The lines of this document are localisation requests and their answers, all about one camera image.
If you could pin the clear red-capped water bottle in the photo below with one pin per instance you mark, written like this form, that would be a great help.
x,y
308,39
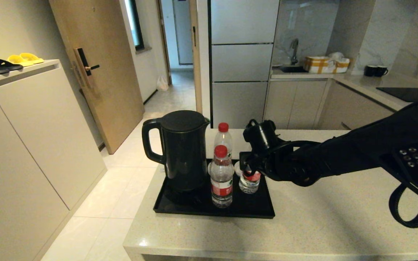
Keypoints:
x,y
221,177
249,185
223,139

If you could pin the wooden entrance door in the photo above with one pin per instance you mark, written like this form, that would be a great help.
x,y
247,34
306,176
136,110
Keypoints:
x,y
103,36

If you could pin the yellow slipper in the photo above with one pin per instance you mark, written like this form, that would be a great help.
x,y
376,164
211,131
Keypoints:
x,y
33,58
20,60

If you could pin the beige kitchen base cabinet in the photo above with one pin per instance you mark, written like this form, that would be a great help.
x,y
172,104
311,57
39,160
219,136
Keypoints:
x,y
296,103

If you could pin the wooden door frame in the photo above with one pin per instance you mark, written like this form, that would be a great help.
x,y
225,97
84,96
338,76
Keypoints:
x,y
195,72

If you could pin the large yellow plaid storage box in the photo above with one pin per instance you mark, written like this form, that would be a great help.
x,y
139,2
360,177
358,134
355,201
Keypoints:
x,y
318,64

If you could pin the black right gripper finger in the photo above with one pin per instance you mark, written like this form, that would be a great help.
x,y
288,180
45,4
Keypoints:
x,y
250,162

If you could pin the chrome kitchen faucet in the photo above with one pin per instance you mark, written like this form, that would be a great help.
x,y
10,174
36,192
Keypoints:
x,y
294,48

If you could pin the black mug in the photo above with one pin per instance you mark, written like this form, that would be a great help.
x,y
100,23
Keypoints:
x,y
380,71
368,70

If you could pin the white round saucer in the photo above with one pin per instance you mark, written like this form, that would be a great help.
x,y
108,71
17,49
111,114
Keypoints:
x,y
236,170
209,168

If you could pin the black rectangular serving tray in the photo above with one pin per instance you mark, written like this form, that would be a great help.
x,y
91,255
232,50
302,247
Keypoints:
x,y
201,206

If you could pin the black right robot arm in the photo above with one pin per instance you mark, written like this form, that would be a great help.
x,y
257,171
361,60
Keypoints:
x,y
357,156

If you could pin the beige shoe cabinet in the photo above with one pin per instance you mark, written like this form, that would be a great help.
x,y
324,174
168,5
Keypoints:
x,y
31,145

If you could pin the white hallway door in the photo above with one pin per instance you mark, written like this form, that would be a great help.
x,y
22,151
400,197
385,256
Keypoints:
x,y
183,36

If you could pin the white plastic bag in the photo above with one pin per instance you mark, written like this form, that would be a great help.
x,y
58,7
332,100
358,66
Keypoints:
x,y
162,83

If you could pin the silver refrigerator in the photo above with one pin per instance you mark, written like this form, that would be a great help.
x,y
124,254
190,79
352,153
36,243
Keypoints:
x,y
243,61

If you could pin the dark kitchen sink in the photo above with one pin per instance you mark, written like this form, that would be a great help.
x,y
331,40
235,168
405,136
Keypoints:
x,y
292,69

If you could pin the white crumpled cloth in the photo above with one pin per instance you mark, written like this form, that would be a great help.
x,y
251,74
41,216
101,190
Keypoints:
x,y
336,55

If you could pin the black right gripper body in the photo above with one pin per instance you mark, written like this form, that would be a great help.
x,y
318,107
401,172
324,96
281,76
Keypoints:
x,y
276,161

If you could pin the small yellow plaid storage box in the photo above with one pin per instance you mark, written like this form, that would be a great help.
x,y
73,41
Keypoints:
x,y
341,66

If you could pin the dark framed window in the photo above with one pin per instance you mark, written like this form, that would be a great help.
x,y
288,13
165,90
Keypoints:
x,y
135,25

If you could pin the black electric kettle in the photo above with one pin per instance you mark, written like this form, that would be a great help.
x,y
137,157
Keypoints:
x,y
183,155

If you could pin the black induction cooktop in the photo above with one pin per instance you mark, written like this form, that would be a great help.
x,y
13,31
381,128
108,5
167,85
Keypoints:
x,y
405,93

